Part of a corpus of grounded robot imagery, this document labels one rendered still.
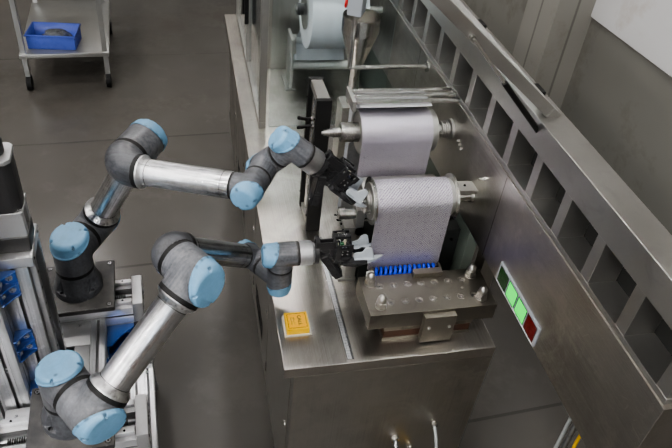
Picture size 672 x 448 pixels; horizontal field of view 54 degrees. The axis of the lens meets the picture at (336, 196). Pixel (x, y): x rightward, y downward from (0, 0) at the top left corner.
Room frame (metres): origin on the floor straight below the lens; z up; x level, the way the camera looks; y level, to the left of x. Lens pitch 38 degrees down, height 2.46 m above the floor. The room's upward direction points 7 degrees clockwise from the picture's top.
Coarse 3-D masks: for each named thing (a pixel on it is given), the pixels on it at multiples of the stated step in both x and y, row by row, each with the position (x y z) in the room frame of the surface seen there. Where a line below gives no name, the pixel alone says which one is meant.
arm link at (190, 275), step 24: (168, 264) 1.16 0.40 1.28; (192, 264) 1.15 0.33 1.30; (216, 264) 1.17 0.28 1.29; (168, 288) 1.10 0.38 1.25; (192, 288) 1.09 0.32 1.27; (216, 288) 1.14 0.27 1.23; (168, 312) 1.07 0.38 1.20; (144, 336) 1.02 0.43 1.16; (168, 336) 1.05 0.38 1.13; (120, 360) 0.98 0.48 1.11; (144, 360) 0.99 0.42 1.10; (96, 384) 0.93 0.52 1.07; (120, 384) 0.94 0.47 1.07; (72, 408) 0.89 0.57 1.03; (96, 408) 0.89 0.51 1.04; (120, 408) 0.91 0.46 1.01; (72, 432) 0.85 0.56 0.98; (96, 432) 0.85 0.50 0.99
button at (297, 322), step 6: (294, 312) 1.37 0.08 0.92; (300, 312) 1.37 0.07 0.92; (288, 318) 1.34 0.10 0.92; (294, 318) 1.34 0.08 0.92; (300, 318) 1.34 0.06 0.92; (306, 318) 1.35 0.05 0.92; (288, 324) 1.32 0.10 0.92; (294, 324) 1.32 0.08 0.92; (300, 324) 1.32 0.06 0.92; (306, 324) 1.32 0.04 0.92; (288, 330) 1.29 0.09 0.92; (294, 330) 1.30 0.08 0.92; (300, 330) 1.30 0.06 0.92; (306, 330) 1.31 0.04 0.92
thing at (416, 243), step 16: (400, 224) 1.51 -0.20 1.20; (416, 224) 1.53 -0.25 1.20; (432, 224) 1.54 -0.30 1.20; (384, 240) 1.50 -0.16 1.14; (400, 240) 1.52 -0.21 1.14; (416, 240) 1.53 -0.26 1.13; (432, 240) 1.55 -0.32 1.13; (384, 256) 1.51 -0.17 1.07; (400, 256) 1.52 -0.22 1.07; (416, 256) 1.53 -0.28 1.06; (432, 256) 1.55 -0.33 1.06
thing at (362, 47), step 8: (344, 40) 2.25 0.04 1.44; (360, 40) 2.21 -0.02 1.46; (368, 40) 2.22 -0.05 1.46; (360, 48) 2.22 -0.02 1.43; (368, 48) 2.24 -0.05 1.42; (360, 56) 2.23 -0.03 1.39; (352, 64) 2.25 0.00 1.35; (360, 64) 2.25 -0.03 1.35; (352, 72) 2.26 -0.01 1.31; (352, 80) 2.26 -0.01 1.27; (352, 88) 2.25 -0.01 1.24; (344, 96) 2.31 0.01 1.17; (344, 104) 2.25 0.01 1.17; (336, 112) 2.30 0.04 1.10; (344, 112) 2.22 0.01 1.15; (336, 120) 2.29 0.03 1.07; (344, 120) 2.22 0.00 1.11; (336, 144) 2.25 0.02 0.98; (344, 144) 2.23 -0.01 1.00; (336, 152) 2.23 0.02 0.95
